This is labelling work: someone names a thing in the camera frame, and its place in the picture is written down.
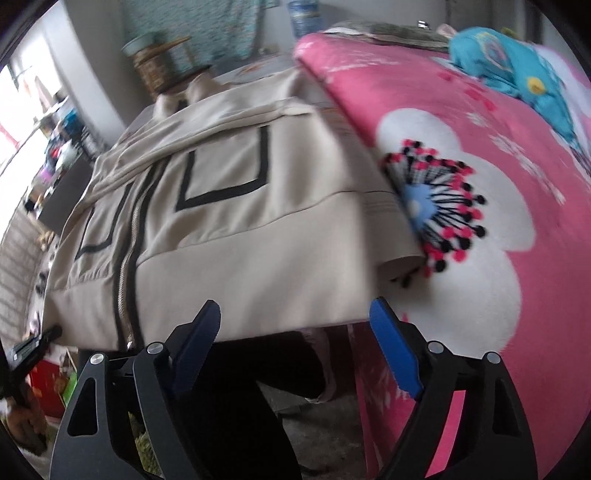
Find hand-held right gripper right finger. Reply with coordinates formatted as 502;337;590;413
368;296;539;480

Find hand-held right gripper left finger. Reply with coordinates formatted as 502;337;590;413
48;299;221;480

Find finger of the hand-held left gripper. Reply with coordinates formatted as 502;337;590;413
10;325;64;370

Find cream zip jacket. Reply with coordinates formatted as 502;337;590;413
44;74;426;352

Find person's left hand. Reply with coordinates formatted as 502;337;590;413
0;392;48;455

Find red box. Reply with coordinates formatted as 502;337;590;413
27;359;71;418

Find person's black pants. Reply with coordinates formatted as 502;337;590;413
185;325;334;480

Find pink flowered blanket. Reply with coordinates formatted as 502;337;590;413
293;30;591;480

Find dark cabinet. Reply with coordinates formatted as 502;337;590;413
37;152;99;232

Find pile of colourful household clutter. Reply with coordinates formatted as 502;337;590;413
25;99;95;185

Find wooden chair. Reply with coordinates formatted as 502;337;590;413
122;36;213;100

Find pale floral bed sheet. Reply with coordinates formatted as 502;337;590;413
217;53;305;88

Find blue printed cloth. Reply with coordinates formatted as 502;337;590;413
448;27;591;160

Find grey olive cloth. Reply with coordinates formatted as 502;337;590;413
323;20;452;52

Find teal patterned hanging cloth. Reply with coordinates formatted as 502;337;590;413
122;0;278;61

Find blue water bottle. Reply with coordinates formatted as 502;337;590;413
287;0;322;38

